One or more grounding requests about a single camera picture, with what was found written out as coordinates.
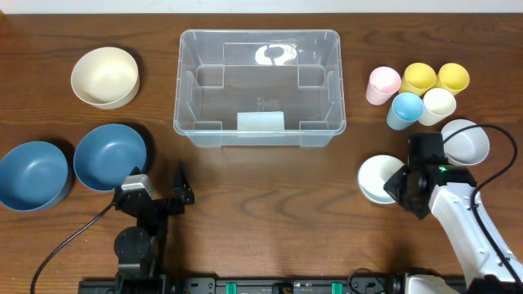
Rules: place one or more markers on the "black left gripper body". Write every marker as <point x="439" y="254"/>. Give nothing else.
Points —
<point x="159" y="205"/>

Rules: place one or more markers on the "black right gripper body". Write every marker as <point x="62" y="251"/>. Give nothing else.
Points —
<point x="397" y="189"/>

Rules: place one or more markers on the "white small bowl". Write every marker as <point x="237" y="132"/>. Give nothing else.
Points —
<point x="374" y="173"/>

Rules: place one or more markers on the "grey small bowl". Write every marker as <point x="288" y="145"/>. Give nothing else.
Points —
<point x="467" y="148"/>

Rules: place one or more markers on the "light blue cup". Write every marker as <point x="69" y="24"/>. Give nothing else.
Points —
<point x="406" y="109"/>

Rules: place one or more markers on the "pink cup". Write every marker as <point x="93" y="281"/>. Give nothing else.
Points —
<point x="384" y="82"/>

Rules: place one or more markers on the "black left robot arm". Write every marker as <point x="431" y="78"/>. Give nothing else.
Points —
<point x="140" y="248"/>

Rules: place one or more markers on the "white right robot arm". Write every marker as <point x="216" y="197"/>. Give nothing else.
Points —
<point x="485" y="259"/>

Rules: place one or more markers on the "blue bowl near gripper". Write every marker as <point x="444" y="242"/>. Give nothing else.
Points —
<point x="108" y="154"/>

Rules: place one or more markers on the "white label in bin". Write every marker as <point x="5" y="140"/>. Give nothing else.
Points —
<point x="260" y="121"/>

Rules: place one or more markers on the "yellow cup left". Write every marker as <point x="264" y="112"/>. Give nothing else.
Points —
<point x="417" y="79"/>

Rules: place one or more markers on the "yellow cup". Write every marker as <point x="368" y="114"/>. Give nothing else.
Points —
<point x="417" y="79"/>
<point x="452" y="77"/>

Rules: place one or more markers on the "yellow cup right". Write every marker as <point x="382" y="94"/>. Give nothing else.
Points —
<point x="452" y="77"/>

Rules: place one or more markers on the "clear plastic storage bin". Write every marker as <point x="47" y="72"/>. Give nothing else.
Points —
<point x="224" y="72"/>

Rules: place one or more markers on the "blue bowl far left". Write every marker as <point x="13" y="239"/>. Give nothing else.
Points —
<point x="34" y="176"/>

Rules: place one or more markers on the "cream bowl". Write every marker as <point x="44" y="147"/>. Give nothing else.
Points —
<point x="106" y="78"/>

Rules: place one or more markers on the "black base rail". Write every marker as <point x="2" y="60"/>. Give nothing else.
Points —
<point x="359" y="283"/>

